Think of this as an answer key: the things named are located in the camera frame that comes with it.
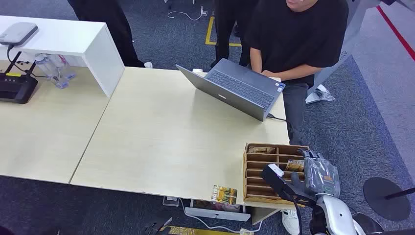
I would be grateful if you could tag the clear plastic bag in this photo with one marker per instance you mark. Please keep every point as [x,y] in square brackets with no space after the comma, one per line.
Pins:
[324,94]

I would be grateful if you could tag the small clear plastic box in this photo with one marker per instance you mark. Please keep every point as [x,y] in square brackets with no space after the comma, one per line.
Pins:
[171,201]

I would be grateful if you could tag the white desk riser shelf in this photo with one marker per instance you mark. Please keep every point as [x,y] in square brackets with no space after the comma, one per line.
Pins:
[68,35]

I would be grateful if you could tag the grey open laptop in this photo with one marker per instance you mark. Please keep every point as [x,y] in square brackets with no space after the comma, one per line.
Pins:
[240,86]

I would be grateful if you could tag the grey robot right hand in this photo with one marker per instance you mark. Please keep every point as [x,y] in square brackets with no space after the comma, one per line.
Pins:
[321,178]

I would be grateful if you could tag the person's left forearm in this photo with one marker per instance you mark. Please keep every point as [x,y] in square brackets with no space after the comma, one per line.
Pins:
[291,73]

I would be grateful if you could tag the wooden card organizer box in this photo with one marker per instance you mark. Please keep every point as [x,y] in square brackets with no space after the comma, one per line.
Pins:
[259,181]

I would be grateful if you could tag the gold patterned sheet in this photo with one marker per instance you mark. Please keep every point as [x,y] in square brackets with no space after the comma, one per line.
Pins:
[194,231]

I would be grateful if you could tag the flat grey device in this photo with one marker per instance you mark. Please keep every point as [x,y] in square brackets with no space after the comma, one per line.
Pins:
[18,33]

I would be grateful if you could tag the yellow green hotel card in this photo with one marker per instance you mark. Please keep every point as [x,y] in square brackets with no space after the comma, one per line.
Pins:
[224,194]

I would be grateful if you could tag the small white object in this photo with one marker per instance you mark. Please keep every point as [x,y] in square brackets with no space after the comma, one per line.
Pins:
[197,70]

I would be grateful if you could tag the white power strip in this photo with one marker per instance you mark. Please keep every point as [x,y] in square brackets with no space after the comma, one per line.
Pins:
[217,214]

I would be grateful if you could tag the person's right forearm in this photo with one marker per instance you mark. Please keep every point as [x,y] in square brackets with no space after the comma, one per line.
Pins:
[255,61]

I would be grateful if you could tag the black router with antennas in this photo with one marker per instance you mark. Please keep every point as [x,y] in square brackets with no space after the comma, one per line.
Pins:
[16,89]

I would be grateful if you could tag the person at laptop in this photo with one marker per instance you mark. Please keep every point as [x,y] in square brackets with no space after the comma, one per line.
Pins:
[295,35]

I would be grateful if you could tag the black device on floor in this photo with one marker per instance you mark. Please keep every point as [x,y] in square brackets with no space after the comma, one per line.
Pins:
[157,226]

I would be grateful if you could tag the white plug adapter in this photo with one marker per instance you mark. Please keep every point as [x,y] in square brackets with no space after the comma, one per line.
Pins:
[203,11]

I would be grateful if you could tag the white display stand panel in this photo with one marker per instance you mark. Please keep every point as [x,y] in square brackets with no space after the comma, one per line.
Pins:
[350,39]

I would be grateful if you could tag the black and white wrist camera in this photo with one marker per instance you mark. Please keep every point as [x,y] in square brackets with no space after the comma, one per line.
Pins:
[274,176]

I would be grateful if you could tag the yellow hotel key card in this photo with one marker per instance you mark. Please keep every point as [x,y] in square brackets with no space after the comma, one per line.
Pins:
[294,165]

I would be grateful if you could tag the black round base stand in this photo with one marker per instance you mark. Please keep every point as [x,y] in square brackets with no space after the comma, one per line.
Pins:
[385,199]

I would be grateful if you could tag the red floor tape line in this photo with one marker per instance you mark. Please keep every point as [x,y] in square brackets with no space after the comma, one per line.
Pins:
[397,32]

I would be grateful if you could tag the standing person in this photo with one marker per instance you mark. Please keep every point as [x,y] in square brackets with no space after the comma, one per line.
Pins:
[230,29]
[113,29]

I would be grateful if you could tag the person's white shoe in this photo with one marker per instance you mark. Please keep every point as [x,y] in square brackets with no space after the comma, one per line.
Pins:
[290,222]

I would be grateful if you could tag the brown patterned card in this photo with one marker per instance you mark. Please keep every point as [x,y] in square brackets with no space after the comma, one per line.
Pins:
[261,150]

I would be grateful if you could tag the clear plastic water bottle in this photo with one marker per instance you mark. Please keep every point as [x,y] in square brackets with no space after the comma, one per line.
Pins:
[48,69]
[64,68]

